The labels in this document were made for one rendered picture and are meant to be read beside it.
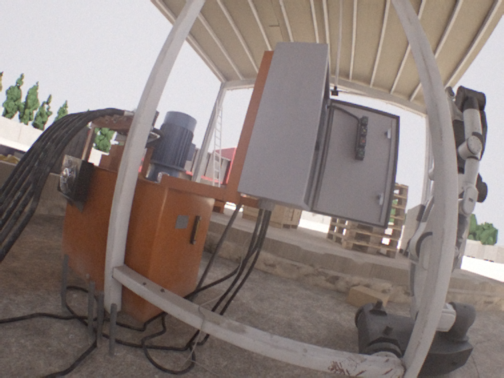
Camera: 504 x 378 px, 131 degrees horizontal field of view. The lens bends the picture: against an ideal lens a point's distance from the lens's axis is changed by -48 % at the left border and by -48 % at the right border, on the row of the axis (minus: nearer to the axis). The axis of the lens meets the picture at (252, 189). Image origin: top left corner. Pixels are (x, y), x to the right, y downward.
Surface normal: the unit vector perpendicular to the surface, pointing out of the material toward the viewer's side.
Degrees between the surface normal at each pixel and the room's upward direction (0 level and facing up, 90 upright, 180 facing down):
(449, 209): 93
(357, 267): 91
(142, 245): 90
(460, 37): 172
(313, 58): 90
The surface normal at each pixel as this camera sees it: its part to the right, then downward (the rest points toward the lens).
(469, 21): -0.37, 0.93
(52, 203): 0.92, 0.20
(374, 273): -0.30, -0.14
